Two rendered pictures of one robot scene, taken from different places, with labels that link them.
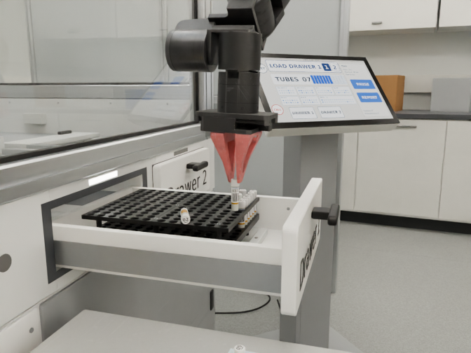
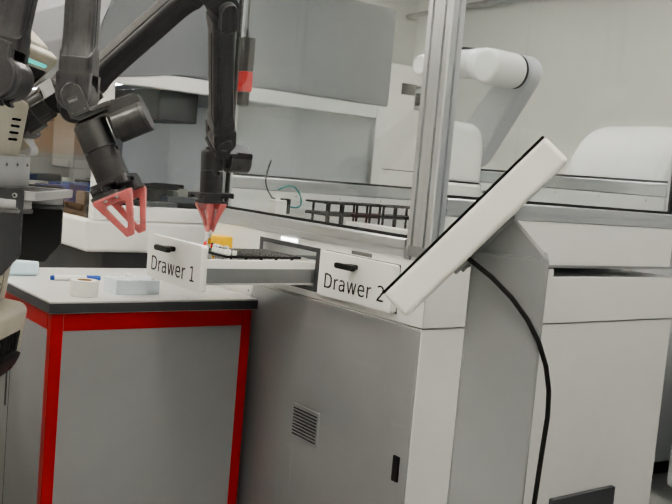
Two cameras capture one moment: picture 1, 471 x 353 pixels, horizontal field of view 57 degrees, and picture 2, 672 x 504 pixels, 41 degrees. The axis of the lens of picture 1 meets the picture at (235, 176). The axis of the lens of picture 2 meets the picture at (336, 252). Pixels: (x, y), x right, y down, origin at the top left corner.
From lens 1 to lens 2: 2.78 m
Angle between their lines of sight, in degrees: 125
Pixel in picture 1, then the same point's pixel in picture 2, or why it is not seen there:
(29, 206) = (256, 234)
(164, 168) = (324, 254)
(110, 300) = (282, 318)
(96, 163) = (285, 228)
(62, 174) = (268, 226)
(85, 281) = (271, 291)
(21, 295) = not seen: hidden behind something
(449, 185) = not seen: outside the picture
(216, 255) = not seen: hidden behind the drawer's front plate
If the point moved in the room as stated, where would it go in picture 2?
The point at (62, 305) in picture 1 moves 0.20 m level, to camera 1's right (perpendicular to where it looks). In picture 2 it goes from (260, 292) to (209, 296)
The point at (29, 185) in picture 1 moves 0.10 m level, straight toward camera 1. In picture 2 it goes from (256, 224) to (222, 221)
